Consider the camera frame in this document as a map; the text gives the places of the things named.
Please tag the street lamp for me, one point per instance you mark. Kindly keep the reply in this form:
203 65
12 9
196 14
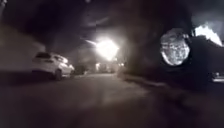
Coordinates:
106 49

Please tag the dark asphalt road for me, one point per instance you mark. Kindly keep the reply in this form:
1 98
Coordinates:
90 100

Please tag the white car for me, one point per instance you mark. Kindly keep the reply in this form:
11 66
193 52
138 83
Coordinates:
50 65

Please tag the dark hedge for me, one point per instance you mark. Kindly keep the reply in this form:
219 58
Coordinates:
200 63

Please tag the pale wall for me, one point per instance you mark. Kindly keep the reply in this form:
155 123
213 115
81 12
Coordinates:
15 50

